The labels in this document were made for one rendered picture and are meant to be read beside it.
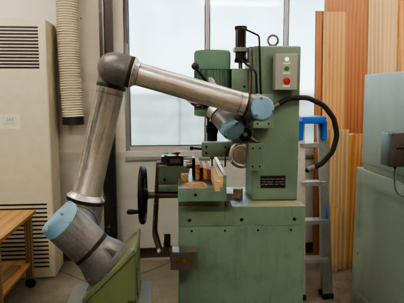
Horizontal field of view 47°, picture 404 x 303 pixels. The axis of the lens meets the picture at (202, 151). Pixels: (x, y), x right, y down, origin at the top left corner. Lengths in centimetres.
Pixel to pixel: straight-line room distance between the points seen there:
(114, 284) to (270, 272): 82
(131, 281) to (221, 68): 105
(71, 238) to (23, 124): 180
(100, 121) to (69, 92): 162
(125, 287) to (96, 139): 56
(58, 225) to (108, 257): 20
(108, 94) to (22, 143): 166
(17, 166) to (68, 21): 106
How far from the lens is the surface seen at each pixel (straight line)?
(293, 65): 215
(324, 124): 306
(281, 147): 221
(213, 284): 222
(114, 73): 170
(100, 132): 183
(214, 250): 216
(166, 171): 223
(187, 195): 202
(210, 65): 218
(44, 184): 342
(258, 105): 172
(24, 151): 341
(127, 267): 166
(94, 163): 184
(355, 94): 376
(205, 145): 224
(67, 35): 346
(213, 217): 211
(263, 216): 214
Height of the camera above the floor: 130
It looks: 7 degrees down
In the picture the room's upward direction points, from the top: straight up
